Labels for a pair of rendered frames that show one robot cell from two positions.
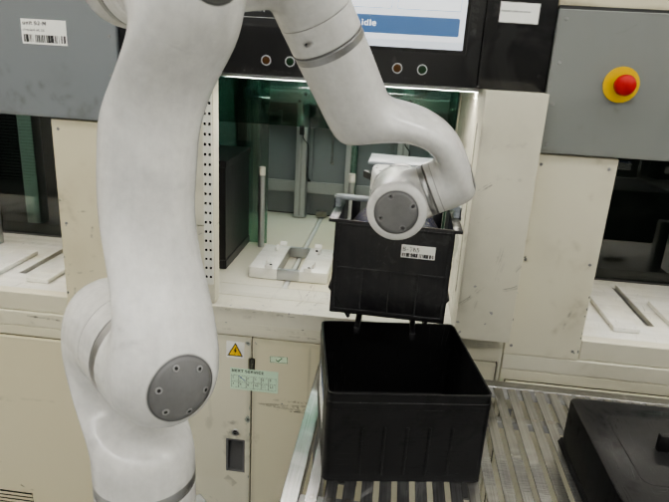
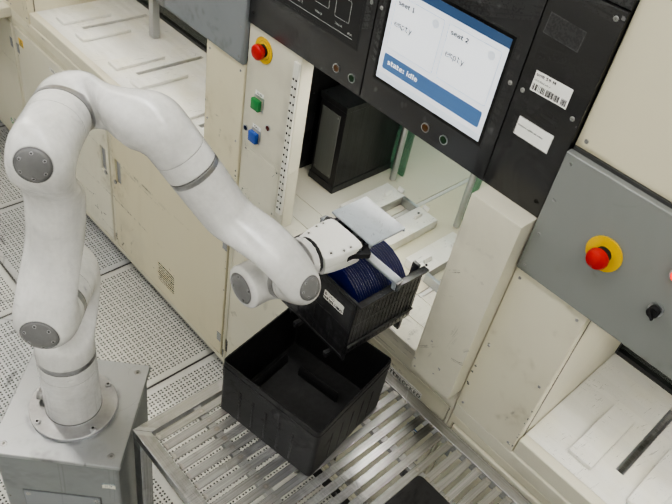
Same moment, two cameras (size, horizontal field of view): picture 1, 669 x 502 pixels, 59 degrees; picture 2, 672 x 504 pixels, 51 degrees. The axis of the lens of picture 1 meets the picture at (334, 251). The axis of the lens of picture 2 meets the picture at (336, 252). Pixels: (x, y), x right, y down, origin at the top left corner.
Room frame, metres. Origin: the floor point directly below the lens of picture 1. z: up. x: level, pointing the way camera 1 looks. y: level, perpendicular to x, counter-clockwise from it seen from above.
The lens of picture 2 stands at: (0.14, -0.71, 2.18)
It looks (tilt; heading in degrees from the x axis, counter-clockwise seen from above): 42 degrees down; 34
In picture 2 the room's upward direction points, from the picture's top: 12 degrees clockwise
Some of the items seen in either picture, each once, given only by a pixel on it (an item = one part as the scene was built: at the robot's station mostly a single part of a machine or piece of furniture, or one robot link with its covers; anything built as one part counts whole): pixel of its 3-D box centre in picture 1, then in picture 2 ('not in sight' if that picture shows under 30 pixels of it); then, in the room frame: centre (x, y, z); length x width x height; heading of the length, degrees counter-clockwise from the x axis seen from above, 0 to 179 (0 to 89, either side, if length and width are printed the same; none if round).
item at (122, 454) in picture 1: (129, 381); (65, 303); (0.63, 0.24, 1.07); 0.19 x 0.12 x 0.24; 41
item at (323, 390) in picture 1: (393, 394); (305, 382); (0.99, -0.13, 0.85); 0.28 x 0.28 x 0.17; 4
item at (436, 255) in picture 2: not in sight; (457, 268); (1.56, -0.16, 0.89); 0.22 x 0.21 x 0.04; 175
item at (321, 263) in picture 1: (294, 261); (388, 214); (1.59, 0.11, 0.89); 0.22 x 0.21 x 0.04; 175
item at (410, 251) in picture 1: (393, 240); (353, 274); (1.11, -0.11, 1.11); 0.24 x 0.20 x 0.32; 84
